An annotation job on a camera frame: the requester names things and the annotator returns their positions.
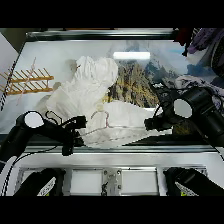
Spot pink clothes hanger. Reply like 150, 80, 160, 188
79, 109, 148, 141

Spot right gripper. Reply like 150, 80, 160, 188
143, 113, 175, 132

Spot dark red garment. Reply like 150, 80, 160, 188
173, 27, 195, 57

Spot silver frame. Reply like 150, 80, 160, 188
0, 28, 224, 197

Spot wooden slatted rack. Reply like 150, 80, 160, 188
0, 67, 55, 97

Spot white long-sleeved shirt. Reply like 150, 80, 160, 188
44, 55, 173, 150

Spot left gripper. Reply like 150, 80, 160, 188
61, 128, 86, 157

